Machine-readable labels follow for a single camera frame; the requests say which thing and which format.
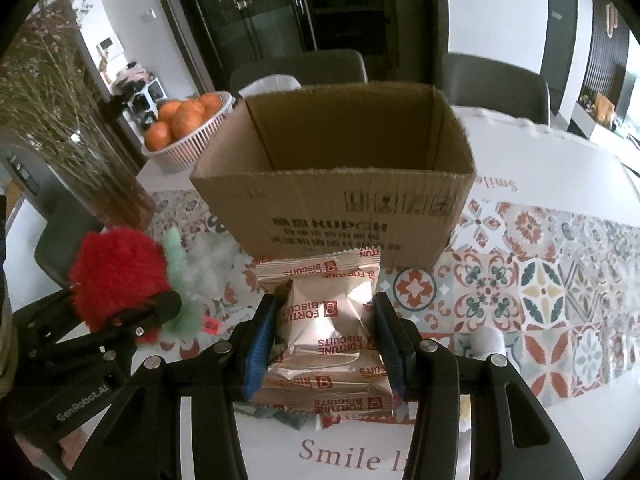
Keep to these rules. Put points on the patterned tile table runner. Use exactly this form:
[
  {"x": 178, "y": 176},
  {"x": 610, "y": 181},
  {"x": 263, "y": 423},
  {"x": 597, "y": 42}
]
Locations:
[{"x": 562, "y": 287}]

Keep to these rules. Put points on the dark interior door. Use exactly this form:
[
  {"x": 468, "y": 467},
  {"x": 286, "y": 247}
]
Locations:
[{"x": 559, "y": 48}]

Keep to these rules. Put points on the white sideboard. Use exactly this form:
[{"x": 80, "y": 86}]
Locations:
[{"x": 625, "y": 148}]

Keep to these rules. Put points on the orange fruit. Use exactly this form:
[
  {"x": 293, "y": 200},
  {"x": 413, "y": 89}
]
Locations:
[
  {"x": 188, "y": 117},
  {"x": 158, "y": 136},
  {"x": 167, "y": 110}
]

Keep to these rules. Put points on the dark wall panel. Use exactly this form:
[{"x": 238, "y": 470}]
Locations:
[{"x": 607, "y": 67}]

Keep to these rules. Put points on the white plush bunny toy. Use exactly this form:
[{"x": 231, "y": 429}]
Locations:
[{"x": 486, "y": 341}]

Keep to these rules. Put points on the white basket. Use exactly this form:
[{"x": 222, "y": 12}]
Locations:
[{"x": 183, "y": 153}]

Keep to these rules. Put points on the left hand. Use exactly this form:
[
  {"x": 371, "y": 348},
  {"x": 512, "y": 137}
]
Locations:
[{"x": 71, "y": 447}]

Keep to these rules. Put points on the brown glass vase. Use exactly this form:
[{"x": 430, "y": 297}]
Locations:
[{"x": 106, "y": 185}]

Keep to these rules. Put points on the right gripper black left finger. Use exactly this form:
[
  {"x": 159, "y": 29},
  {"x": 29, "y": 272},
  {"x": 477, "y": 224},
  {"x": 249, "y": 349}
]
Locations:
[{"x": 176, "y": 420}]

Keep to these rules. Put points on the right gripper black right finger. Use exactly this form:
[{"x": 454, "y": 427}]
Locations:
[{"x": 512, "y": 436}]

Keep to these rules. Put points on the brown cardboard box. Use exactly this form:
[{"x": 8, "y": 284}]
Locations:
[{"x": 328, "y": 168}]

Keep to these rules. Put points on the small red candy wrapper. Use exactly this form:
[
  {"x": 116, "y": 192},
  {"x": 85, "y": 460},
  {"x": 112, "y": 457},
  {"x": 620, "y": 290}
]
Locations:
[{"x": 327, "y": 421}]

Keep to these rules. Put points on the dried flower bouquet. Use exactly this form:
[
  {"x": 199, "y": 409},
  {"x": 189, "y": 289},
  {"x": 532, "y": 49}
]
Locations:
[{"x": 46, "y": 89}]

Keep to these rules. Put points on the rose gold fortune biscuit pack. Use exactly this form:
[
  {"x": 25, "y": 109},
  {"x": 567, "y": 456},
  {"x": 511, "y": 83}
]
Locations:
[{"x": 324, "y": 360}]

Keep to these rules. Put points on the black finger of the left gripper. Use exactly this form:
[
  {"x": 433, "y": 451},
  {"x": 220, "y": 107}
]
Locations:
[
  {"x": 145, "y": 317},
  {"x": 50, "y": 314}
]

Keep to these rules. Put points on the dark grey chair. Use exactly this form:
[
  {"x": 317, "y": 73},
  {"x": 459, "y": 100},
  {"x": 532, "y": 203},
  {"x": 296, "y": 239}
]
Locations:
[
  {"x": 62, "y": 237},
  {"x": 309, "y": 68},
  {"x": 471, "y": 81}
]

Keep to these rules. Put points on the red fluffy pompom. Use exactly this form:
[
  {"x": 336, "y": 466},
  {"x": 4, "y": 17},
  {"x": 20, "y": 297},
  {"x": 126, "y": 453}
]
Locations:
[{"x": 116, "y": 271}]

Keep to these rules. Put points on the light green plush piece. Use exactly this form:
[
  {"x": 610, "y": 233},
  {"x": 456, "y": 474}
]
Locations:
[{"x": 190, "y": 319}]

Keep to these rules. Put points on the dark glass door cabinet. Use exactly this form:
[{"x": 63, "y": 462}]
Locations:
[{"x": 397, "y": 39}]

